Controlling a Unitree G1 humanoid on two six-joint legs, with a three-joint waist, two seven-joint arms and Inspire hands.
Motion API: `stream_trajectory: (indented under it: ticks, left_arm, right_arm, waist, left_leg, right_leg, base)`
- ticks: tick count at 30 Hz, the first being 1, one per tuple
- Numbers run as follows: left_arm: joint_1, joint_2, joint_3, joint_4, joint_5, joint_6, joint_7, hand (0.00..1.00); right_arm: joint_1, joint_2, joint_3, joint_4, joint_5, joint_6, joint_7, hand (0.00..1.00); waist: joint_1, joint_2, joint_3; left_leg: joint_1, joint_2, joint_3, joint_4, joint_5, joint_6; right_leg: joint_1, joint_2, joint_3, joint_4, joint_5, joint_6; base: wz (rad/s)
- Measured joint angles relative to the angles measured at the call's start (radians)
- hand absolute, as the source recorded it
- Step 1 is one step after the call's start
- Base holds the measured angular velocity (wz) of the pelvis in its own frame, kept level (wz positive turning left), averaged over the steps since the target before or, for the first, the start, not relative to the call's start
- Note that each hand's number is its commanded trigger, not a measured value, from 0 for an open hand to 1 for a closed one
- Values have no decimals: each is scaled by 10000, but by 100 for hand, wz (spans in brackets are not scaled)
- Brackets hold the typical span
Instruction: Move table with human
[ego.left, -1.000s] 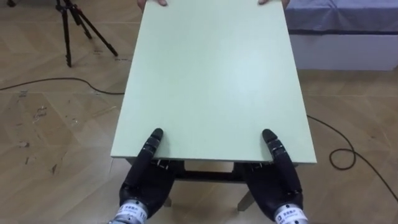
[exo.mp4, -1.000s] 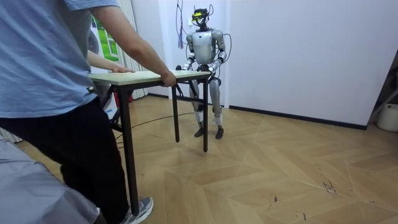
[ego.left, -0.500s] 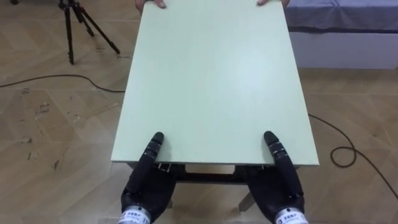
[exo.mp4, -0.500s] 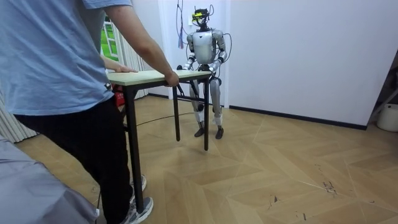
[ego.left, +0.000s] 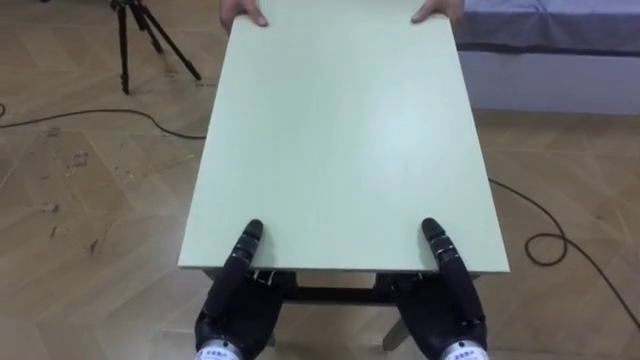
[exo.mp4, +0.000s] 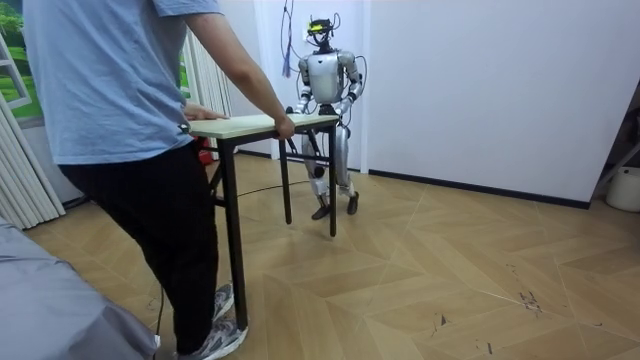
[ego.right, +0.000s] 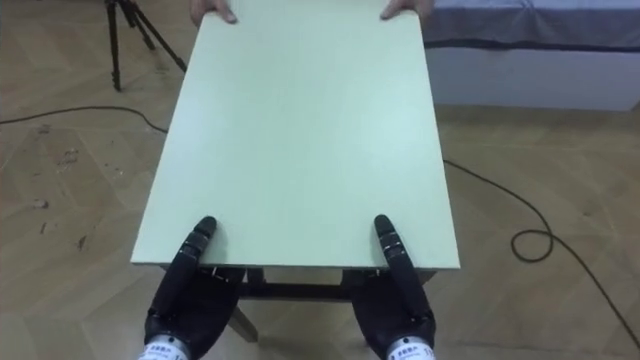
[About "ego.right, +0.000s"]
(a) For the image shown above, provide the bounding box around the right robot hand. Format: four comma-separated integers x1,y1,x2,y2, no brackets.
346,214,437,360

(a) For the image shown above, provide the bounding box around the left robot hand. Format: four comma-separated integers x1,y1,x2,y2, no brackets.
143,215,247,360

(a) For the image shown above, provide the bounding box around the white table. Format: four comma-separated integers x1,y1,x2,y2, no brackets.
130,0,462,344

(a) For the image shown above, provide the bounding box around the black tripod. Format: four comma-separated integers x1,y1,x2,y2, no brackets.
103,0,189,93

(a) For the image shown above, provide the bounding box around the grey bed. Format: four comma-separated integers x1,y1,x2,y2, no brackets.
421,0,640,112

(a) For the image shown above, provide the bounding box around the black floor cable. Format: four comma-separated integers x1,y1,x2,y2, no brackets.
0,105,640,350

